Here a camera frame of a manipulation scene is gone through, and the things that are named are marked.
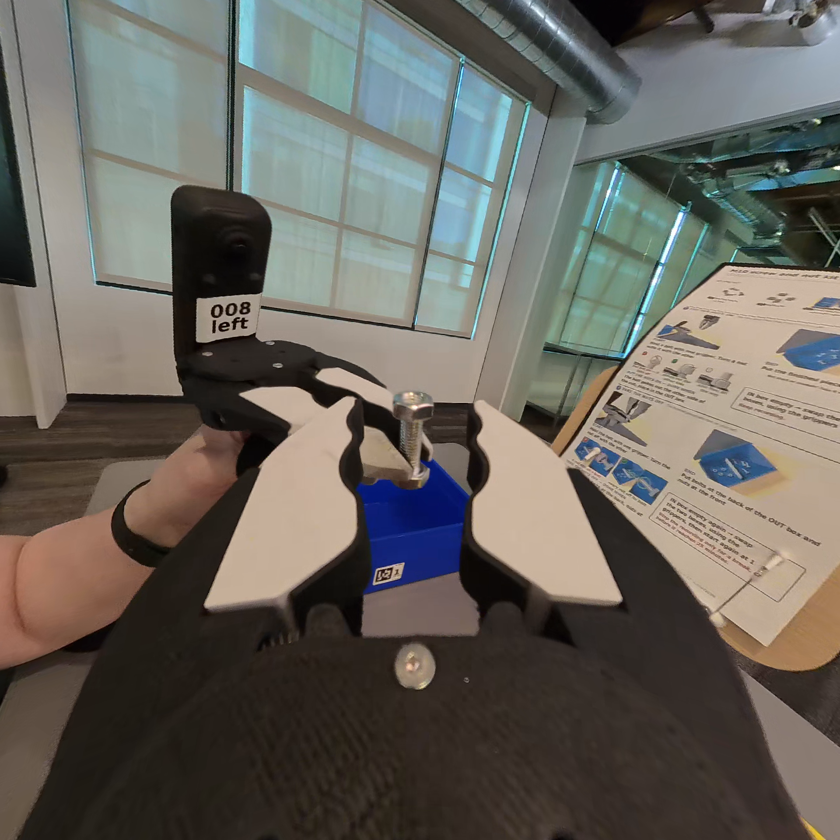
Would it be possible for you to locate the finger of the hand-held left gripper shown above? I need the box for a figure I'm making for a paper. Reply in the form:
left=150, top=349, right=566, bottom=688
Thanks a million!
left=314, top=366, right=396, bottom=411
left=239, top=386, right=414, bottom=484

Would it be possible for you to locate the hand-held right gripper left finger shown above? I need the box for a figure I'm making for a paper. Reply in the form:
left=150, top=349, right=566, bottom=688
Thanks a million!
left=204, top=395, right=374, bottom=641

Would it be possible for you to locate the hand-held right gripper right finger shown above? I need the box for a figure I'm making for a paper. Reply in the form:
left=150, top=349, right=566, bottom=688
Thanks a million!
left=459, top=399, right=624, bottom=637

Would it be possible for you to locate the steel hex bolt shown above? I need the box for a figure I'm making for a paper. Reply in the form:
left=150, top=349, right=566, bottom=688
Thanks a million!
left=392, top=390, right=435, bottom=492

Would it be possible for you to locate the blue parts bin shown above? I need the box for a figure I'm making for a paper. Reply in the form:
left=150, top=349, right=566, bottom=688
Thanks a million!
left=357, top=459, right=473, bottom=595

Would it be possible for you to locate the person's left forearm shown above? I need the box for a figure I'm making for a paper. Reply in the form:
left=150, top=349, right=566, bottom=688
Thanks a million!
left=0, top=508, right=173, bottom=672

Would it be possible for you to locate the person's left hand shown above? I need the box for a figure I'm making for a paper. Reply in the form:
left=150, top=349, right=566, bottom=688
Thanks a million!
left=146, top=427, right=252, bottom=547

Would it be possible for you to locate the wooden sheet holder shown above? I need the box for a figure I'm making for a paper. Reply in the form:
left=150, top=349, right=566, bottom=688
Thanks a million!
left=550, top=262, right=840, bottom=672

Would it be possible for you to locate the large paned window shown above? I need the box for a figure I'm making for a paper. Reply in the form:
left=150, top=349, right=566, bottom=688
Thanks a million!
left=66, top=0, right=532, bottom=340

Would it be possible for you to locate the black wristband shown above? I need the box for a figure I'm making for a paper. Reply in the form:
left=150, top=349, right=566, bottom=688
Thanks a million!
left=110, top=481, right=173, bottom=569

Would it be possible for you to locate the large black screen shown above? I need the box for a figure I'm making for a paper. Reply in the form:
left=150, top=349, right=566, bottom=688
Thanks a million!
left=0, top=39, right=37, bottom=290

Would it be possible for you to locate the printed instruction sheet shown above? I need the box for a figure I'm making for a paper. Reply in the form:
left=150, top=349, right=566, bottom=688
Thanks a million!
left=566, top=264, right=840, bottom=647

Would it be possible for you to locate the white tethered cord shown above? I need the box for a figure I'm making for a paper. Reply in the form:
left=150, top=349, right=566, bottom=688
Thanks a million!
left=707, top=550, right=808, bottom=626

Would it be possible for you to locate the silver ventilation duct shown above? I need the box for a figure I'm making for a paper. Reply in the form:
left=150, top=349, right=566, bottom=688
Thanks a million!
left=453, top=0, right=643, bottom=127

